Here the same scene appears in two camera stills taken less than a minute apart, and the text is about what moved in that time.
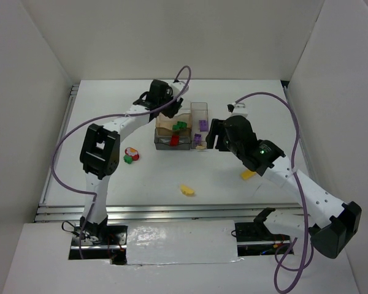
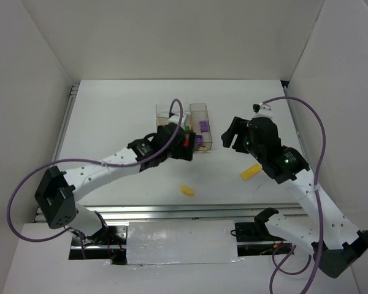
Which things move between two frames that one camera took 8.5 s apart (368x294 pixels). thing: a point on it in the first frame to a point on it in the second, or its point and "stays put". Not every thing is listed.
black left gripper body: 173,108 to 186,147
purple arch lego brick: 197,138 stays put
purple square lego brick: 203,125 stays put
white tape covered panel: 153,242 stays put
